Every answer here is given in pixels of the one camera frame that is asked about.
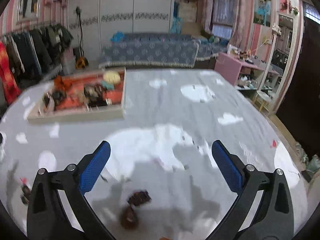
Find beige fluffy scrunchie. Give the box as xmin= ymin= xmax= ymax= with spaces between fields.
xmin=84 ymin=85 xmax=103 ymax=102

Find small red dark bead trinket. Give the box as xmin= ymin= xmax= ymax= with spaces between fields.
xmin=20 ymin=178 xmax=31 ymax=205

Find wedding photo poster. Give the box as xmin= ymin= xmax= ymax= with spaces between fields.
xmin=253 ymin=0 xmax=272 ymax=27

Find white storage box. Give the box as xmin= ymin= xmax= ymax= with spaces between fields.
xmin=61 ymin=56 xmax=76 ymax=75

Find brown wooden bead bracelet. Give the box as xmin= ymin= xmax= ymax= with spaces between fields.
xmin=51 ymin=89 xmax=68 ymax=106

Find framed wall picture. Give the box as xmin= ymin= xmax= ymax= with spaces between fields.
xmin=17 ymin=0 xmax=39 ymax=23

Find window with pink curtains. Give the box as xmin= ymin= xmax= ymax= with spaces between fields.
xmin=202 ymin=0 xmax=253 ymax=50

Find white framed standing mirror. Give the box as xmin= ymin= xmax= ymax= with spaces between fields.
xmin=253 ymin=12 xmax=297 ymax=113

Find amber pendant dark beads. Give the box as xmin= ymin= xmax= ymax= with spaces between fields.
xmin=120 ymin=190 xmax=151 ymax=230

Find black fuzzy hair tie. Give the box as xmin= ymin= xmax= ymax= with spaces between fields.
xmin=88 ymin=93 xmax=113 ymax=108

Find white sliding door wardrobe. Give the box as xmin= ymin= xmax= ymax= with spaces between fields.
xmin=67 ymin=0 xmax=205 ymax=53

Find pineapple plush hair clip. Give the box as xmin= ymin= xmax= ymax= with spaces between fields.
xmin=101 ymin=71 xmax=121 ymax=90

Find clothes rack with hanging clothes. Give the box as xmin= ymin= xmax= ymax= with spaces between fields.
xmin=1 ymin=24 xmax=73 ymax=105

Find bed with blue patterned cover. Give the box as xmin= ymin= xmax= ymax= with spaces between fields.
xmin=99 ymin=33 xmax=229 ymax=68

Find white tray red brick liner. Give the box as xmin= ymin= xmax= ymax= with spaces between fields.
xmin=27 ymin=67 xmax=126 ymax=124

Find orange fabric scrunchie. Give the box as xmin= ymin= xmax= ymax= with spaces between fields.
xmin=54 ymin=75 xmax=73 ymax=92

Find pink bedside cabinet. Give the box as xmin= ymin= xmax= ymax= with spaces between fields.
xmin=214 ymin=53 xmax=265 ymax=88

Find grey polar bear tablecloth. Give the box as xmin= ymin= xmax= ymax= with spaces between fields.
xmin=1 ymin=69 xmax=308 ymax=239

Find yellow black garment steamer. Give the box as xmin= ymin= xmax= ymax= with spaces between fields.
xmin=75 ymin=6 xmax=88 ymax=69

